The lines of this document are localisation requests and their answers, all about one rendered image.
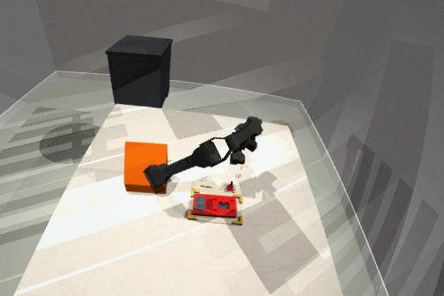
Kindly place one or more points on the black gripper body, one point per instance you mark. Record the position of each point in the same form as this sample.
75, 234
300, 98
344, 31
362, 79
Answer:
238, 157

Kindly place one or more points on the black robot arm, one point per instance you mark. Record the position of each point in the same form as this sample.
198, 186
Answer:
206, 155

